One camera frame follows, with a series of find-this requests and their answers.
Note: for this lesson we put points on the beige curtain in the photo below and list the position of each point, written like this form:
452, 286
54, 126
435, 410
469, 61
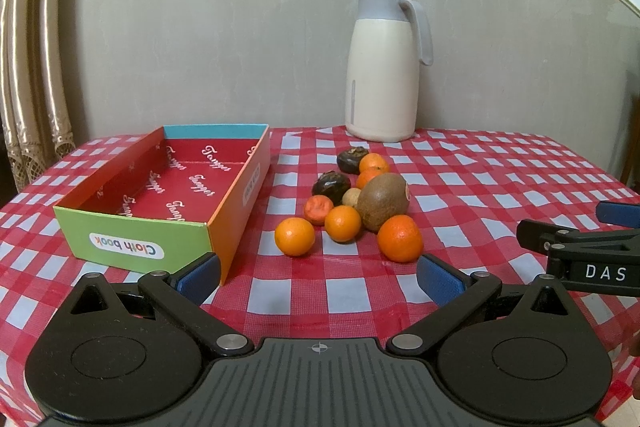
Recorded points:
36, 126

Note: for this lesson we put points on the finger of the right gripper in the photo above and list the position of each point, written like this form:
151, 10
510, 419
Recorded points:
552, 240
619, 213

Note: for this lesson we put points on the colourful cardboard box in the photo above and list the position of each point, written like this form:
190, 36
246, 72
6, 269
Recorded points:
175, 194

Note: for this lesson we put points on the small orange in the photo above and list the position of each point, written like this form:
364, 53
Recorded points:
342, 223
373, 161

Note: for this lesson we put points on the wrinkled reddish tangerine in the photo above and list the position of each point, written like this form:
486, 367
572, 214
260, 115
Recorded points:
316, 208

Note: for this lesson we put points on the red white checkered tablecloth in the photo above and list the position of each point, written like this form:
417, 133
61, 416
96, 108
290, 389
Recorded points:
468, 191

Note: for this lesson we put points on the small tan longan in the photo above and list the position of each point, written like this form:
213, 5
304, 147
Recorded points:
351, 196

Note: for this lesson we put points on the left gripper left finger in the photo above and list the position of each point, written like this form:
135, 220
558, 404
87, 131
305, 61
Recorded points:
132, 353

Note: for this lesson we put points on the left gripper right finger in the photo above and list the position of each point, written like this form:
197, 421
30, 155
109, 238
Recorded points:
494, 353

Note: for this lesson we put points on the brown kiwi fruit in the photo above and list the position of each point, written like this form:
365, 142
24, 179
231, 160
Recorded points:
385, 196

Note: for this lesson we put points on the cream grey thermos jug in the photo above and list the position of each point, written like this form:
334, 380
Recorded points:
391, 41

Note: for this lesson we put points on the dark mangosteen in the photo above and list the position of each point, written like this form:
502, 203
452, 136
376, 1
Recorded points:
333, 185
349, 160

